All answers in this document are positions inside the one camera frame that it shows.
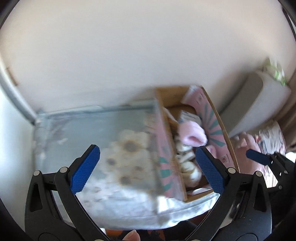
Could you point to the floral blue table cloth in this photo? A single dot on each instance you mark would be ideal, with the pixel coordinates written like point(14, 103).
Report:
point(124, 192)

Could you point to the person's left hand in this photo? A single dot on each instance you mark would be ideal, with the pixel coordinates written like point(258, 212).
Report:
point(132, 236)

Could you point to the pink floral bedding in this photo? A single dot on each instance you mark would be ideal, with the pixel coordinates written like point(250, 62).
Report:
point(266, 140)

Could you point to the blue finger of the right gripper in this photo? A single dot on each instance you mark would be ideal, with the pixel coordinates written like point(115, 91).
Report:
point(258, 157)

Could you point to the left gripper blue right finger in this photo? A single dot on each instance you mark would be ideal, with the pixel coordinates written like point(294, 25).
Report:
point(222, 182)

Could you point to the white dotted sock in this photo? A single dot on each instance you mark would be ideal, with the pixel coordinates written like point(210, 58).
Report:
point(184, 153)

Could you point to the pink fluffy slipper sock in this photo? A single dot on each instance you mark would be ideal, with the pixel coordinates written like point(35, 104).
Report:
point(192, 134)

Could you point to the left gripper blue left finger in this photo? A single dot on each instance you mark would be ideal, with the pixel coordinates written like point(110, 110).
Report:
point(72, 181)

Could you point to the pink patterned cardboard box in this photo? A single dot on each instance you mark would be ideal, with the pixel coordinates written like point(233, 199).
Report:
point(170, 101)

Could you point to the white patterned sock pink print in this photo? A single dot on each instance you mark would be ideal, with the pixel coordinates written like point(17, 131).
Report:
point(192, 171)

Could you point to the green white plush toy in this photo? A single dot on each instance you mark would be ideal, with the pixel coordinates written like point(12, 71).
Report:
point(274, 70)

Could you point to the grey door frame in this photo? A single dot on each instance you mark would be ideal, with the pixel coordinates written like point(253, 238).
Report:
point(15, 96)

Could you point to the white floral small box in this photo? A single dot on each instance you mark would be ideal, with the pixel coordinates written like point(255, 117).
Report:
point(187, 116)

